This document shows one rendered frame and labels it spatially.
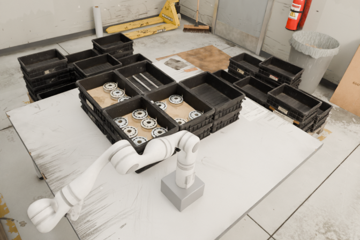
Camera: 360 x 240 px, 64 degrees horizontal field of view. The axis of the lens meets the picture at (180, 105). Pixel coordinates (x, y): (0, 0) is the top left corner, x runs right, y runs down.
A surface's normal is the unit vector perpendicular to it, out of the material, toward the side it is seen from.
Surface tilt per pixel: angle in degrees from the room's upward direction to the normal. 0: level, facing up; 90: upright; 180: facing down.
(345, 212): 0
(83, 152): 0
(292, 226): 0
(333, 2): 90
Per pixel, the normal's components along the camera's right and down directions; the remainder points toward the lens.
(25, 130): 0.07, -0.80
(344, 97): -0.70, 0.10
